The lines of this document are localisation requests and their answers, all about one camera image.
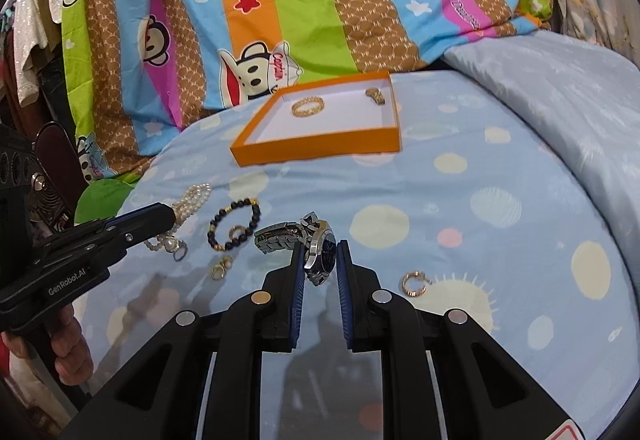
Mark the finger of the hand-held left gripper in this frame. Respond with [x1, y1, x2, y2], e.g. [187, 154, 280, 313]
[95, 203, 171, 231]
[30, 210, 179, 282]

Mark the black bead bracelet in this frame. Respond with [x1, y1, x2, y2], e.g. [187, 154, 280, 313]
[206, 198, 262, 252]

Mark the orange cardboard box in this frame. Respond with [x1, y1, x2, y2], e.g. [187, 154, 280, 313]
[230, 70, 402, 167]

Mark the white glitter garment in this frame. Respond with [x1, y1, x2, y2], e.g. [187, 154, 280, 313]
[12, 0, 96, 106]

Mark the light blue quilt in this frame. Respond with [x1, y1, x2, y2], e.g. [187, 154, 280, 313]
[442, 29, 640, 301]

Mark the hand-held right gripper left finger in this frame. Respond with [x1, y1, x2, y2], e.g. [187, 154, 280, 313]
[59, 240, 307, 440]

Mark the blue planet print bedsheet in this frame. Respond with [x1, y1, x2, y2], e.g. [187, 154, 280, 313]
[82, 70, 626, 440]

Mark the green cloth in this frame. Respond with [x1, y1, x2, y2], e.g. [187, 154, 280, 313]
[74, 179, 135, 226]

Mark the white pearl bracelet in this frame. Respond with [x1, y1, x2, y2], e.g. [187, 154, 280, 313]
[144, 185, 212, 253]

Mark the person's left hand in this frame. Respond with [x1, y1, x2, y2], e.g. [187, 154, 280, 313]
[49, 303, 94, 388]

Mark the gold chain bracelet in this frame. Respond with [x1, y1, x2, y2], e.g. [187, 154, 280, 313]
[291, 96, 326, 117]

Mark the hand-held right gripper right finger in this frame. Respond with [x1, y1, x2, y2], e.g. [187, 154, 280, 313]
[336, 240, 588, 440]

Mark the dark red rounded object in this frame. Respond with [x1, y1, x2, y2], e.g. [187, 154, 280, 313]
[31, 121, 83, 226]

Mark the dark metal watch band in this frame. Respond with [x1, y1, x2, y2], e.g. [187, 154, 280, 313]
[253, 213, 332, 286]

